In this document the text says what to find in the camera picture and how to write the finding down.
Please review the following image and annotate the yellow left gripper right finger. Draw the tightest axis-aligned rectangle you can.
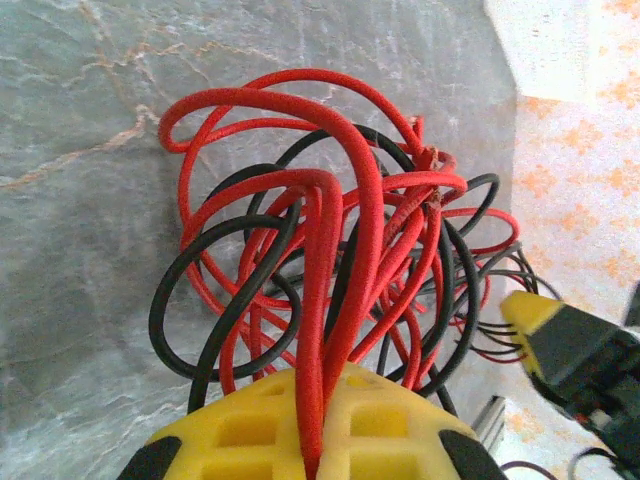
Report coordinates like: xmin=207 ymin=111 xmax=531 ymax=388
xmin=323 ymin=360 xmax=507 ymax=480

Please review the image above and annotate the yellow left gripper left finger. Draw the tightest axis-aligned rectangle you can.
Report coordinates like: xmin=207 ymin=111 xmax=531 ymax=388
xmin=116 ymin=369 xmax=307 ymax=480

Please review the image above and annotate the white perforated plastic basket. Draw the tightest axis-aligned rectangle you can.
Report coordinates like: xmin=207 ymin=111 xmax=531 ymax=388
xmin=483 ymin=0 xmax=640 ymax=101

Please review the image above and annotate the aluminium side rail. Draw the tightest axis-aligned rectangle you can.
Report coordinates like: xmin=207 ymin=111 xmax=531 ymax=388
xmin=468 ymin=394 xmax=507 ymax=444

